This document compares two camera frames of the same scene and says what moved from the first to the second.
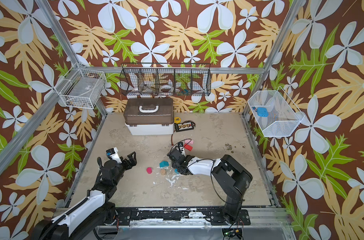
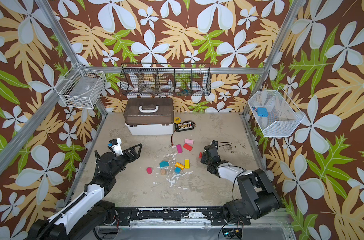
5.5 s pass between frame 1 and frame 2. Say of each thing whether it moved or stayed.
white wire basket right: stayed
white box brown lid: stayed
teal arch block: stayed
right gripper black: moved
